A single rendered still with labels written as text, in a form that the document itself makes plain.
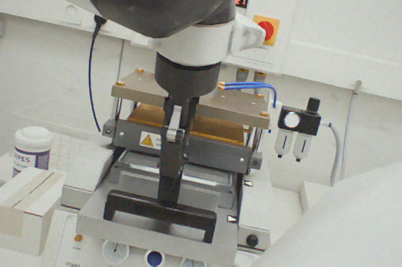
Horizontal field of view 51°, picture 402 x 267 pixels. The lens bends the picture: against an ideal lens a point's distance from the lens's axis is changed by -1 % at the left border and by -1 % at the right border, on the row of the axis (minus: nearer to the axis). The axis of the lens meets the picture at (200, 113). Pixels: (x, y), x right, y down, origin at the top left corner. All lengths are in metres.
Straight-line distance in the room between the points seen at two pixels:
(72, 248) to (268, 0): 0.59
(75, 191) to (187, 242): 0.20
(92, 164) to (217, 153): 0.20
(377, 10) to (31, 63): 1.10
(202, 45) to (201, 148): 0.31
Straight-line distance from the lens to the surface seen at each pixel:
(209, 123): 0.79
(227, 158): 0.72
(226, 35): 0.46
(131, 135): 0.73
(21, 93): 1.57
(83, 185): 0.69
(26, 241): 0.90
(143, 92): 0.72
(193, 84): 0.47
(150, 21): 0.35
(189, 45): 0.44
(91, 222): 0.61
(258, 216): 0.68
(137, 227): 0.60
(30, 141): 1.06
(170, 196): 0.63
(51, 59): 1.50
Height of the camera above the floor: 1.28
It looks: 15 degrees down
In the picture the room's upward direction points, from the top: 12 degrees clockwise
